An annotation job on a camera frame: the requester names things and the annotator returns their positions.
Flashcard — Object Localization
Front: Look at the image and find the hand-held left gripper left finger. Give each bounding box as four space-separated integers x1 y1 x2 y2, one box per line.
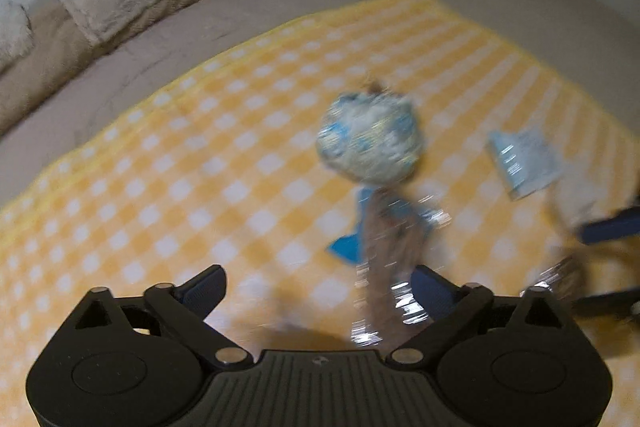
75 264 249 369

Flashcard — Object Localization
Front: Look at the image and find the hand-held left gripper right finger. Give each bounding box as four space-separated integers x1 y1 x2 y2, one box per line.
387 265 571 367

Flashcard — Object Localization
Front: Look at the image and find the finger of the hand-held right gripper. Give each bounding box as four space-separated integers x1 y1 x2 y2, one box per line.
577 206 640 246
572 288 640 319

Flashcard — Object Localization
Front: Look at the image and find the clear foil wrapper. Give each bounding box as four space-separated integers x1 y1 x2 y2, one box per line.
520 252 591 308

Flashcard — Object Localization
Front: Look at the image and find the blue brown snack wrapper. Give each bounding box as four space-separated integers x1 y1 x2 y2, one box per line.
327 184 453 348

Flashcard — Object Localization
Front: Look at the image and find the pale blue printed packet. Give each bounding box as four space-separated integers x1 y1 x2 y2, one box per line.
487 127 563 202

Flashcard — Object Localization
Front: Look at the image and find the round blue white packet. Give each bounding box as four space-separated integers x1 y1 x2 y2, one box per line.
315 79 426 185

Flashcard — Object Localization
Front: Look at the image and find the yellow checked blanket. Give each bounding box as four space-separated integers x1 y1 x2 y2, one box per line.
0 0 640 427

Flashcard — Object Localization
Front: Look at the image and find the beige fluffy blanket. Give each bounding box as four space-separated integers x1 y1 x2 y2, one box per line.
0 0 116 132

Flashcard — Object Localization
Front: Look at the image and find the white fluffy pillow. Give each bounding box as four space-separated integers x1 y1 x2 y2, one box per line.
0 2 33 72

